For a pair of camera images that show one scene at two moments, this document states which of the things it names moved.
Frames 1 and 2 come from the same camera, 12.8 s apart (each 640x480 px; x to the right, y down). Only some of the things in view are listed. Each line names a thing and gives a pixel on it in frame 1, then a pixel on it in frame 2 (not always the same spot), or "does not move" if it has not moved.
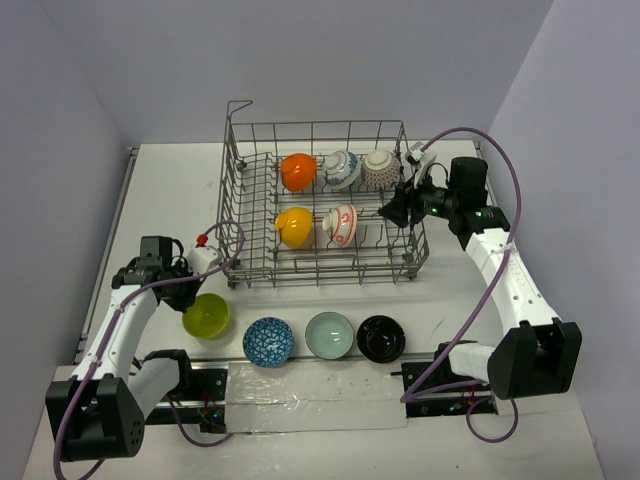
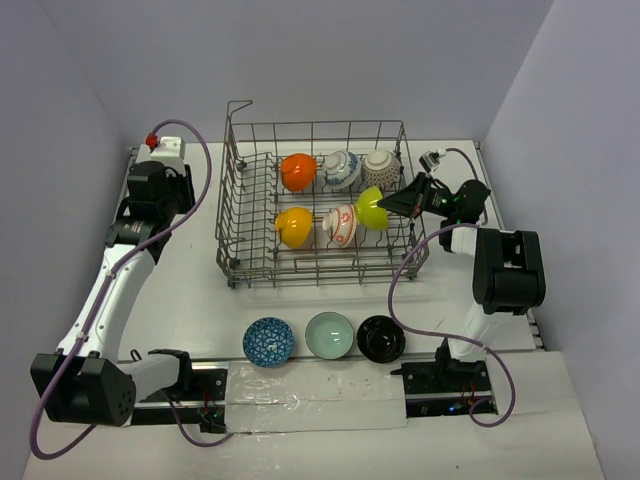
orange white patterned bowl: x=341 y=224 does not move
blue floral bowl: x=342 y=169 does not move
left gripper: x=181 y=291 to x=185 y=185
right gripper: x=397 y=209 does not move
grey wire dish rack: x=301 y=203 does not move
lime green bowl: x=208 y=317 to x=370 y=216
